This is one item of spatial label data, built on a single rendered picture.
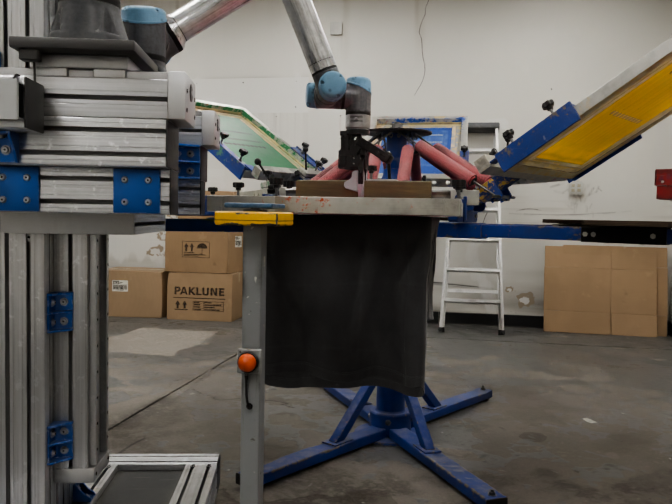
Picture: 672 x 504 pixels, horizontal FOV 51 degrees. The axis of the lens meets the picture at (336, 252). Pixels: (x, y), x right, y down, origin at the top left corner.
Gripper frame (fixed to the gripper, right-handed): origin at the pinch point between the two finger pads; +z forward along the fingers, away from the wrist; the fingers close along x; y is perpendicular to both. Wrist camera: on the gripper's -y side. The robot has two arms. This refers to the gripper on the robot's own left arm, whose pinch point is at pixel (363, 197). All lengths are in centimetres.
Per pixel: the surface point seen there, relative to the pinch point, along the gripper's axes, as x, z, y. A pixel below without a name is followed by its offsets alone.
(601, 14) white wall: -420, -168, -136
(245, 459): 71, 56, 12
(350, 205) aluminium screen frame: 52, 3, -5
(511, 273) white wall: -421, 52, -70
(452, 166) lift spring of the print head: -69, -15, -24
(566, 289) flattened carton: -410, 63, -115
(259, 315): 71, 26, 10
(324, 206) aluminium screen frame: 52, 3, 1
